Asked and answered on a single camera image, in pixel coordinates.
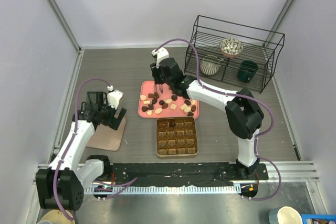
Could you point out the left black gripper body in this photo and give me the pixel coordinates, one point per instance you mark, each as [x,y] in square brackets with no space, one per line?
[108,113]

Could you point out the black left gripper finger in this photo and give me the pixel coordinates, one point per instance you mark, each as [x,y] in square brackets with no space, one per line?
[121,114]
[115,123]

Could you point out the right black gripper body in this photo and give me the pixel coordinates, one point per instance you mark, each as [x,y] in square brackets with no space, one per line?
[158,77]

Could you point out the gold chocolate box with tray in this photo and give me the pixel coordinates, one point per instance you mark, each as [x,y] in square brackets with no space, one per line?
[176,137]

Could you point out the metal tongs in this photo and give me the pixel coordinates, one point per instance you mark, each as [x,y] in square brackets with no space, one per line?
[158,90]

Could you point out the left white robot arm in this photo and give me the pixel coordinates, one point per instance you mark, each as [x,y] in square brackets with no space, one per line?
[62,183]

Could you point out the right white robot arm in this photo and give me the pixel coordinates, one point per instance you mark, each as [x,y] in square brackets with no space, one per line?
[244,115]

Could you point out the brown leaf chocolate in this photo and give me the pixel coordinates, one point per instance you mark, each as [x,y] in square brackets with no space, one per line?
[164,106]

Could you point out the white oval chocolate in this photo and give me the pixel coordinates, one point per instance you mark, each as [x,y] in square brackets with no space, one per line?
[158,111]

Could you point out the rose gold tin lid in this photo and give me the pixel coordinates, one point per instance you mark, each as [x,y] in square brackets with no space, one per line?
[106,138]

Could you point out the pink plastic tray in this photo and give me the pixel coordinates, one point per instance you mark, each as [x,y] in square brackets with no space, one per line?
[179,107]

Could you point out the striped ceramic cup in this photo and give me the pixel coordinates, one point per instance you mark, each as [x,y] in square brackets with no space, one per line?
[210,65]

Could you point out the floral ceramic bowl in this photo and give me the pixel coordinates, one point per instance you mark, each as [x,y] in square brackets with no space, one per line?
[231,47]

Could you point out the dark green mug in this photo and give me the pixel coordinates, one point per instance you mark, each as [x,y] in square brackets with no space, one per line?
[247,71]

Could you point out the beige plate bottom left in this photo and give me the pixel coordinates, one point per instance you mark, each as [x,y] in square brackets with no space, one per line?
[55,217]

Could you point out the white bowl bottom right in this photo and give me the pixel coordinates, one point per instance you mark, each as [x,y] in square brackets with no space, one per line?
[285,215]

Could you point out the blue box corner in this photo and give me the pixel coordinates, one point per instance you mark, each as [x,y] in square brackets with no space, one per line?
[318,219]

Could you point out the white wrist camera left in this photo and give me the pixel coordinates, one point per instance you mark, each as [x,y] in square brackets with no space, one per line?
[113,97]

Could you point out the black wire rack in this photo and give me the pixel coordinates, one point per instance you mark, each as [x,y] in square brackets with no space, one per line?
[260,45]

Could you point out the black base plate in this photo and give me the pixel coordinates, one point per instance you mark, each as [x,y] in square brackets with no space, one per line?
[205,174]

